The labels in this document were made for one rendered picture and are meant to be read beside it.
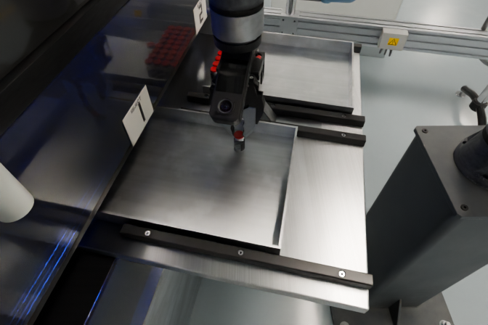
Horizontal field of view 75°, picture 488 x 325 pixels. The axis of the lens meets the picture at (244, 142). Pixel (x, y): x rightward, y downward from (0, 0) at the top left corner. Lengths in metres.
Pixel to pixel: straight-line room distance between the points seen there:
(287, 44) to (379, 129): 1.22
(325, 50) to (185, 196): 0.57
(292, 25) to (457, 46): 0.83
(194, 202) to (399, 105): 1.83
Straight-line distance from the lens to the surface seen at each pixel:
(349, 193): 0.63
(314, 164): 0.65
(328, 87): 0.82
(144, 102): 0.56
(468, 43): 1.98
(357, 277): 0.54
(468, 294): 1.70
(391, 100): 2.27
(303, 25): 1.81
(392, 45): 1.83
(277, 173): 0.62
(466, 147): 0.88
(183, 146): 0.67
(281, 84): 0.80
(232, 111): 0.45
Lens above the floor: 1.39
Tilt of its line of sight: 50 degrees down
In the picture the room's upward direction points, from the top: straight up
